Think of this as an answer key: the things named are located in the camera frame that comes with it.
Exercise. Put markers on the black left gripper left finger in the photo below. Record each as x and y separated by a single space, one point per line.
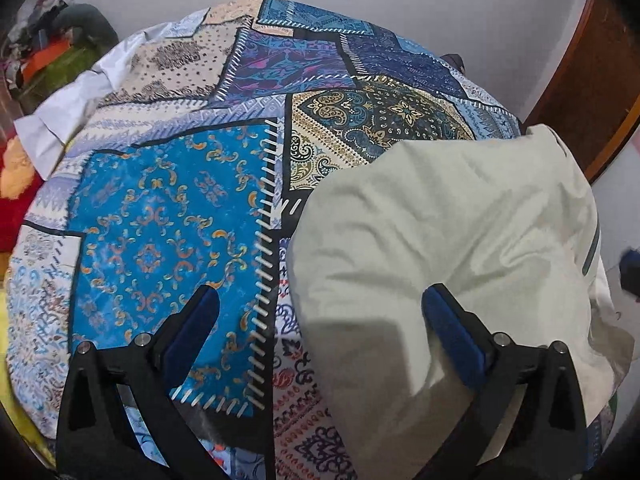
95 440

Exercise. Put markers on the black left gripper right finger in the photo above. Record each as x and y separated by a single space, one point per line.
526 419

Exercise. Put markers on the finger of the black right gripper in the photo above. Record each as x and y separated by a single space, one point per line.
630 272

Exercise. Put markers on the white zip jacket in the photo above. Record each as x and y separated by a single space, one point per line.
510 227

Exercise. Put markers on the pile of clothes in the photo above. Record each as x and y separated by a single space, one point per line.
49 48

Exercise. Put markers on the dark wooden door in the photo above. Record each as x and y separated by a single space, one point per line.
592 99

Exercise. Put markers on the blue patchwork bedspread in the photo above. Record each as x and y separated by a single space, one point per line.
195 171

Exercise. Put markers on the red yellow plush blanket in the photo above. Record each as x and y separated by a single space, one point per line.
19 185

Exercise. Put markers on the white pillowcase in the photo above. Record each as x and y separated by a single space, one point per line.
45 133

